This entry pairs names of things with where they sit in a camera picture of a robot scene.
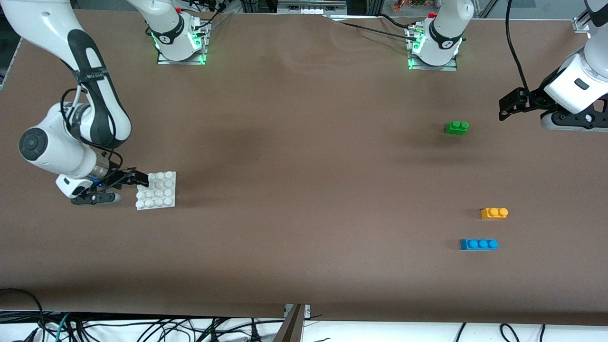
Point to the orange plastic parts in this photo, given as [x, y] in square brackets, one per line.
[408, 4]

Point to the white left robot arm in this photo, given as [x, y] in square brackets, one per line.
[441, 28]

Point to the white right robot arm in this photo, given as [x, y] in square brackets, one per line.
[47, 152]

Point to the metal table bracket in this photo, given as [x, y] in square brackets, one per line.
[292, 327]

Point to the blue three-stud block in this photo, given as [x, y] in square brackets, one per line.
[477, 245]

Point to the aluminium profile post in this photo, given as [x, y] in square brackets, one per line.
[580, 24]

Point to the yellow two-stud block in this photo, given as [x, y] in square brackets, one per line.
[494, 214]

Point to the green two-stud block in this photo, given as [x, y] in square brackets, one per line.
[456, 129]

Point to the white studded base plate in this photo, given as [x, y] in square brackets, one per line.
[161, 194]

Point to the brown table cover sheet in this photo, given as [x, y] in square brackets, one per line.
[285, 118]

